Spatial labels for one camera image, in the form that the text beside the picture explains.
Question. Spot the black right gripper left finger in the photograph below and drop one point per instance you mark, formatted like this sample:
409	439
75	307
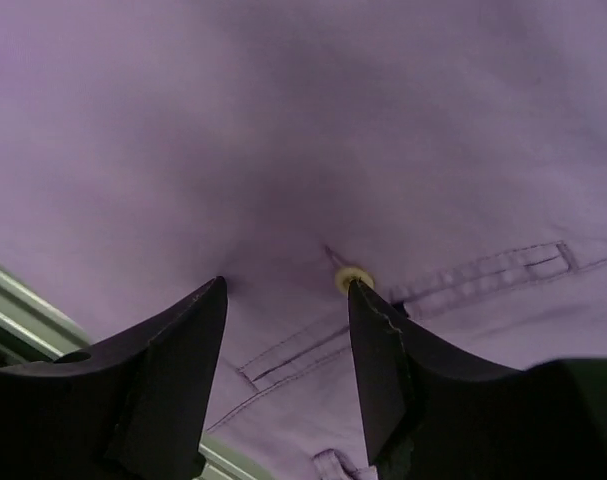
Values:
132	406

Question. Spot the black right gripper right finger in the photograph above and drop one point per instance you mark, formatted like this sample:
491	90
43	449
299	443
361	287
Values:
431	410

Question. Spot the purple trousers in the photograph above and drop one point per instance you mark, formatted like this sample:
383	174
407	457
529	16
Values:
455	151

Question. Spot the aluminium rail frame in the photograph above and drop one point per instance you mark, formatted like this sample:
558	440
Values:
32	329

